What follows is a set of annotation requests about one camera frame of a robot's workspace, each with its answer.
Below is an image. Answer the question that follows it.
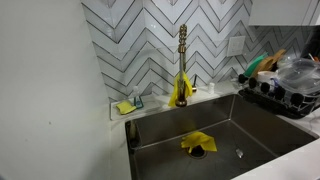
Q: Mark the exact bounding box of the white sponge tray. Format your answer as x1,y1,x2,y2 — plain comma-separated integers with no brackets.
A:
109,94,168,122

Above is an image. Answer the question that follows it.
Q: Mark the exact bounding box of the clear bottle teal base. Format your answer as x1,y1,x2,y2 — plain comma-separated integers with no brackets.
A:
131,85,145,110

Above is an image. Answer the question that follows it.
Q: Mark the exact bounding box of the small gold side lever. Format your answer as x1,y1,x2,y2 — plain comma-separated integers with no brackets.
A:
190,74,199,94

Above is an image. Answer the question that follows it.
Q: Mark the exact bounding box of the yellow sponge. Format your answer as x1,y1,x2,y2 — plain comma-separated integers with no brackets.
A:
115,100,137,116

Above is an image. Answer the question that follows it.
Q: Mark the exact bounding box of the small white bottle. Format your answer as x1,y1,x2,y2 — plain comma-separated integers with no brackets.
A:
206,81,216,95

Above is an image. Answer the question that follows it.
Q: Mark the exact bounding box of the steel sink caddy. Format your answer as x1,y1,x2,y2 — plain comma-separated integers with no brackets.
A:
127,118,143,150

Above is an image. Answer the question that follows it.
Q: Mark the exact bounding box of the gold spring kitchen faucet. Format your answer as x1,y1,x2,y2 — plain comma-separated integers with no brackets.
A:
174,23,190,108

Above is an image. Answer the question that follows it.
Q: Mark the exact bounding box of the yellow cloth in sink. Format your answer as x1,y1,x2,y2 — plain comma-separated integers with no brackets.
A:
180,130,219,155

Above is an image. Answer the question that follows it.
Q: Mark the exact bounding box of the black sink drain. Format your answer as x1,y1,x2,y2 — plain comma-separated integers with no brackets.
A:
185,145,208,160

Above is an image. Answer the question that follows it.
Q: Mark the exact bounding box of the steel kitchen sink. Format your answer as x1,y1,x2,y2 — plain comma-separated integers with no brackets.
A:
124,93,320,180

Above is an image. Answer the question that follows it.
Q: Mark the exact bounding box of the green plastic board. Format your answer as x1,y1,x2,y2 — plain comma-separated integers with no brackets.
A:
242,52,270,79

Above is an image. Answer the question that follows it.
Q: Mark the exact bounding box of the small shiny metal piece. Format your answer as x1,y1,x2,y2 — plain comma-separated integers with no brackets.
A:
234,147,245,159

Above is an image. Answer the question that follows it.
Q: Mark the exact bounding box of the round bamboo lid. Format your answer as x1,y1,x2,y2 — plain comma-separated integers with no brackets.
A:
269,48,288,64
250,55,278,79

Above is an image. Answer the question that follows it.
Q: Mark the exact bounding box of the white bowl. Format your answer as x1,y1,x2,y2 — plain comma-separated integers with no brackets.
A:
256,70,279,85

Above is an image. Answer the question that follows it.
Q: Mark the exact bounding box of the clear plastic container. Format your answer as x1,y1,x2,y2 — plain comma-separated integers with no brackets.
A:
270,57,320,98

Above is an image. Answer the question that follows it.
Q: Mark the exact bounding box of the white upper cabinet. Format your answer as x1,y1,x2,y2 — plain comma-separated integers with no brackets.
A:
247,0,320,27

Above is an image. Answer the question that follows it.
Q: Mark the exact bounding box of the white wall outlet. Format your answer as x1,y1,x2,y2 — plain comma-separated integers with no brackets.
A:
226,35,247,58

